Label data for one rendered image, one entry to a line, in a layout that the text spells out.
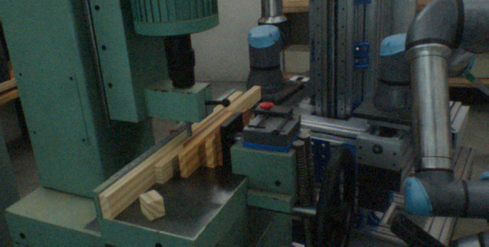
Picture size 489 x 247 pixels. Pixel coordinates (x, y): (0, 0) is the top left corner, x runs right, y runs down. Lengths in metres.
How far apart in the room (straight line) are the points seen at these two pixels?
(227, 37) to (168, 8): 3.65
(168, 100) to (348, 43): 0.82
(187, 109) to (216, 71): 3.69
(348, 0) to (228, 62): 3.08
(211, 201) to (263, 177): 0.13
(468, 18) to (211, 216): 0.67
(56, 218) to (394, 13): 1.41
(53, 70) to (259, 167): 0.50
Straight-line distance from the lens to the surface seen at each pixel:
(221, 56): 4.60
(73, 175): 1.17
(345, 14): 1.60
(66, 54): 1.04
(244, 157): 0.94
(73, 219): 1.11
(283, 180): 0.93
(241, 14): 4.44
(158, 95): 1.01
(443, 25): 1.07
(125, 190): 0.90
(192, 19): 0.90
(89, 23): 1.02
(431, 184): 0.96
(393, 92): 1.50
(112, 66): 1.01
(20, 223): 1.21
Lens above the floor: 1.37
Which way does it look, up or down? 21 degrees down
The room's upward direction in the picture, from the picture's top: 4 degrees counter-clockwise
